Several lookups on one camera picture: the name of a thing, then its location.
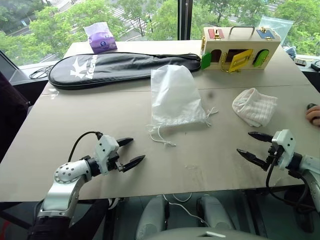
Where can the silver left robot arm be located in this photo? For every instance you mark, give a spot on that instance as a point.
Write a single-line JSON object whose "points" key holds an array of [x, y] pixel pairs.
{"points": [[65, 175]]}

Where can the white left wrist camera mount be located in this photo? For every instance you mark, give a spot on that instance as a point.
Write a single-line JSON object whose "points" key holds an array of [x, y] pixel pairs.
{"points": [[105, 147]]}

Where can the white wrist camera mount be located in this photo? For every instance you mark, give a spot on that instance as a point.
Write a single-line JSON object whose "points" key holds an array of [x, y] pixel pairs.
{"points": [[285, 143], [105, 147]]}

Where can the dark window frame post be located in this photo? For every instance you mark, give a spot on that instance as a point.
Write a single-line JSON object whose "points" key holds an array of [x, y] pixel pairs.
{"points": [[184, 18]]}

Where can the blue knitted item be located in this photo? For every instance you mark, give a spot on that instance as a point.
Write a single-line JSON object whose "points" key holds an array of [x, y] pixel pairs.
{"points": [[290, 52]]}

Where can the purple tissue pack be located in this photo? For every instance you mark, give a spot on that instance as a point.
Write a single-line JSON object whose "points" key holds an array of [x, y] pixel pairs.
{"points": [[102, 41]]}

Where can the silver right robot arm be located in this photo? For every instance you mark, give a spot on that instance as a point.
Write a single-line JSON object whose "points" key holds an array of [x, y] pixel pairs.
{"points": [[310, 166]]}

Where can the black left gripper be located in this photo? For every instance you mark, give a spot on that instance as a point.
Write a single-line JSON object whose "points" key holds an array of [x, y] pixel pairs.
{"points": [[113, 162]]}

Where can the black racket cover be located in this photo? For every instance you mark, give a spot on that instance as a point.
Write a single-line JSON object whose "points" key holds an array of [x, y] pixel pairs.
{"points": [[112, 68]]}

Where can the clear plastic zip bag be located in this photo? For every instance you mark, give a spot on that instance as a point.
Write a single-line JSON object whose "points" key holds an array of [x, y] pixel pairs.
{"points": [[277, 27]]}

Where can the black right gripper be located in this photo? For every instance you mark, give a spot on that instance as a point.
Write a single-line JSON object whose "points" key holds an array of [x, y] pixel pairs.
{"points": [[275, 155]]}

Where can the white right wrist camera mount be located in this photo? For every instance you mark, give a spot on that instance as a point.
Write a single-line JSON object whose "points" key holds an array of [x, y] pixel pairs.
{"points": [[285, 143]]}

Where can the wooden lock box toy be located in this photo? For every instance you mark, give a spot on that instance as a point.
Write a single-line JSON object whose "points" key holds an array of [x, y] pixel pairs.
{"points": [[237, 46]]}

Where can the dark flat device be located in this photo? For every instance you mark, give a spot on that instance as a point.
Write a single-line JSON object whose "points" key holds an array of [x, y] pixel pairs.
{"points": [[300, 62]]}

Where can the person's dark garment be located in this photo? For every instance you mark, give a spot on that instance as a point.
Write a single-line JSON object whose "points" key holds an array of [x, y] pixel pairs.
{"points": [[12, 112]]}

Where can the white cloth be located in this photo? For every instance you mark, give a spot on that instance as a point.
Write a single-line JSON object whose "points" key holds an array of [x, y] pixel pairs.
{"points": [[255, 106]]}

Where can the small black round object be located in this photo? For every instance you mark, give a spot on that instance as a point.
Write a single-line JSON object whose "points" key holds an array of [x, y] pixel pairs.
{"points": [[310, 105]]}

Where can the person's bare hand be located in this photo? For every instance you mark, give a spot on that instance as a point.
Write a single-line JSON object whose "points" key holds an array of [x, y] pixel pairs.
{"points": [[314, 115]]}

